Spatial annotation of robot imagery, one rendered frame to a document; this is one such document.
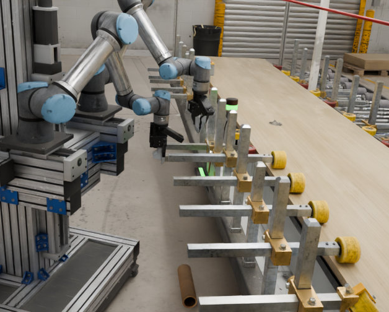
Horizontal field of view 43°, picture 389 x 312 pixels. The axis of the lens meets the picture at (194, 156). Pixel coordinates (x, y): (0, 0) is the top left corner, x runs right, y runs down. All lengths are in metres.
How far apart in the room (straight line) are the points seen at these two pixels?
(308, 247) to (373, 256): 0.46
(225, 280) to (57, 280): 0.98
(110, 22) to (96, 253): 1.35
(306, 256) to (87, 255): 1.74
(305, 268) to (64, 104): 1.06
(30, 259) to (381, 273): 1.65
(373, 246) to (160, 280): 1.55
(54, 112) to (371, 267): 1.20
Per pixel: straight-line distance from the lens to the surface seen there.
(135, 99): 2.26
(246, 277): 1.82
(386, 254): 1.72
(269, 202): 2.30
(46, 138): 2.03
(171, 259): 3.16
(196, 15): 10.20
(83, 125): 2.48
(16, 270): 2.66
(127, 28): 2.01
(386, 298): 1.51
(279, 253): 1.47
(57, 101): 1.86
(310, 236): 1.25
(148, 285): 2.93
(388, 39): 12.11
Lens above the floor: 1.72
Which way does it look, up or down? 21 degrees down
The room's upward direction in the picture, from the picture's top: 4 degrees clockwise
